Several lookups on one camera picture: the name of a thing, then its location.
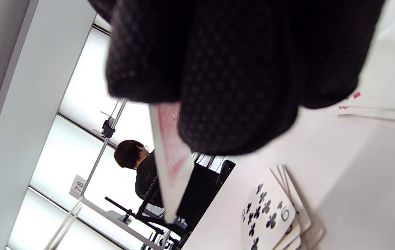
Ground person's right hand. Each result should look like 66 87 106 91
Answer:
88 0 385 156

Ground single red-backed playing card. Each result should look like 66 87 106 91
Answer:
149 103 195 223

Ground pile of clubs cards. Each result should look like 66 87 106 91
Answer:
241 165 326 250

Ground pile of diamonds cards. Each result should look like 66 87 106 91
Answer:
331 0 395 124

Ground black mesh office chair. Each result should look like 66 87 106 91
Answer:
105 160 237 250

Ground white desk with metal legs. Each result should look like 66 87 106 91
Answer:
69 196 165 250

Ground white paper tag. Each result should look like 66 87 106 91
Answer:
69 175 87 198

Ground black mounted camera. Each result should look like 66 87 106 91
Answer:
102 118 116 139

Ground aluminium rig frame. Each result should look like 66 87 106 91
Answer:
44 99 128 250

